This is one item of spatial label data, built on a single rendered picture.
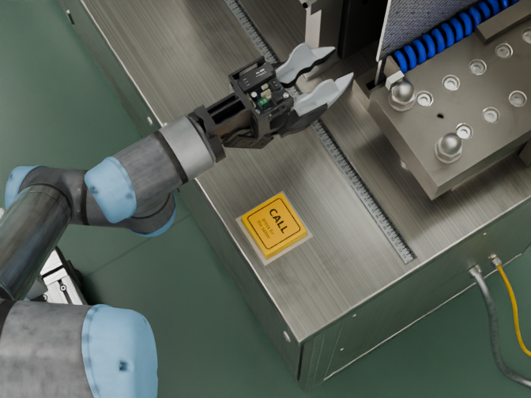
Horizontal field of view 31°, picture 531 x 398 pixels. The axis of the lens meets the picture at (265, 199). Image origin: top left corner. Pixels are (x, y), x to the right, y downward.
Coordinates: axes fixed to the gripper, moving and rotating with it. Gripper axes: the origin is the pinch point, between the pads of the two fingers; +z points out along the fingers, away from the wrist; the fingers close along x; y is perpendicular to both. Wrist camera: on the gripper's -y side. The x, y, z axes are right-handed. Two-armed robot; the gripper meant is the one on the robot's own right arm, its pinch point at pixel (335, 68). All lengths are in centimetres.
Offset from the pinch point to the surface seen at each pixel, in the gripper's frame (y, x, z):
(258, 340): -109, -6, -20
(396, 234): -19.6, -19.2, -1.1
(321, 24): -4.4, 8.5, 3.6
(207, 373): -109, -6, -34
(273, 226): -17.0, -9.3, -15.8
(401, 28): -0.2, 0.3, 10.8
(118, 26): -18.4, 31.7, -18.7
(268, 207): -16.9, -6.5, -14.9
